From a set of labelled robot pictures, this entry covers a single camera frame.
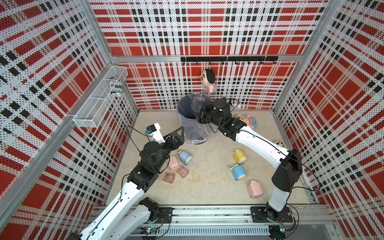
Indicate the green circuit board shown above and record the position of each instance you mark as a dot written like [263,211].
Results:
[277,232]
[148,230]

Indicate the right green circuit board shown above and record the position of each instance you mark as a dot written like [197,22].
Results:
[277,232]

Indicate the grey bin with plastic liner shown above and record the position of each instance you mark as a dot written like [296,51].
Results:
[195,132]

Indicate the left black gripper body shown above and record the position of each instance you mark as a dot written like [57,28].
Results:
[165,150]

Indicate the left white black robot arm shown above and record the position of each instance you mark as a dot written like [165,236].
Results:
[129,210]

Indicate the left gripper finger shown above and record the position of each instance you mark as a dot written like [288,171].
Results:
[172,142]
[179,135]

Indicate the blue sharpener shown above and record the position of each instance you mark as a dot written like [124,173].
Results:
[238,172]
[185,157]

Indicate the hanging cartoon boy doll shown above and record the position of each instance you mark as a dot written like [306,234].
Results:
[208,79]

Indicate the blue sharpener middle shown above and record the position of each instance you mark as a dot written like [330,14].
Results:
[238,172]

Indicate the black wall hook rail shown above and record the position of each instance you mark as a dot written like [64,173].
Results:
[260,59]

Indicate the yellow pencil sharpener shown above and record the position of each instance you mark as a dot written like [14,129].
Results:
[239,157]

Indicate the black white can in basket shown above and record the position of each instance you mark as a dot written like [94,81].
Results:
[116,87]

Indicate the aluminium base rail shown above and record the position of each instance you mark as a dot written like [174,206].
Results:
[301,222]

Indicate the left green circuit board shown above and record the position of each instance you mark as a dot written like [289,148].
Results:
[148,230]

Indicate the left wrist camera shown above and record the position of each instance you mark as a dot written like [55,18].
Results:
[153,131]

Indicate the pink sharpener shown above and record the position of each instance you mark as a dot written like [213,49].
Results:
[254,189]
[173,163]

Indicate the lying cartoon boy doll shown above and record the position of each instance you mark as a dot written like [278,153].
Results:
[249,121]

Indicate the white wire wall basket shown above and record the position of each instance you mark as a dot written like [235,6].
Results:
[96,106]

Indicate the translucent pink sharpener tray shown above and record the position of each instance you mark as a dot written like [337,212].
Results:
[169,177]

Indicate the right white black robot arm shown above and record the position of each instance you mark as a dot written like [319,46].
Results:
[288,163]

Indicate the blue sharpener front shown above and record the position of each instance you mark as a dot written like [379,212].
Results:
[185,157]

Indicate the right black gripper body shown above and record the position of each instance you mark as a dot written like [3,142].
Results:
[207,114]

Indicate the cream panda face ball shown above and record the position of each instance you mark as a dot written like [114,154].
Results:
[279,143]

